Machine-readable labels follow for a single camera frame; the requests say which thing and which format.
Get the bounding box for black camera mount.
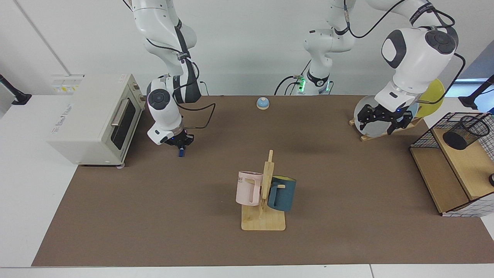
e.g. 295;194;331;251
458;75;494;112
0;74;32;105

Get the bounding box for pink mug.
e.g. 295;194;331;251
236;171;264;206

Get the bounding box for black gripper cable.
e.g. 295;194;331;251
145;23;217;130
417;53;467;105

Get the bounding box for brown table cloth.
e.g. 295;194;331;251
32;95;494;267

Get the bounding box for wooden plate rack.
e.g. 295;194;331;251
349;116;423;142

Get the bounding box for yellow plate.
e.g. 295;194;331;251
415;78;445;118

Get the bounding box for grey plate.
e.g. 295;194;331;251
354;95;394;137

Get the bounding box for pale toaster oven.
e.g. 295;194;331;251
47;73;146;168

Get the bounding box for wooden cup stand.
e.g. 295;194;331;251
241;150;286;231

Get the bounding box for white wall socket panel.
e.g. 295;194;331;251
51;75;85;95

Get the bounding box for wire basket with wooden floor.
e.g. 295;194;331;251
409;112;494;217

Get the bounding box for black mesh pen holder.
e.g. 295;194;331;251
443;115;490;151

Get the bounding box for teal mug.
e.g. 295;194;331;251
267;175;297;212

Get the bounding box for light blue plate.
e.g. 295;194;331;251
390;101;419;128

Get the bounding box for black base cables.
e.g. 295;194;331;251
274;75;305;96

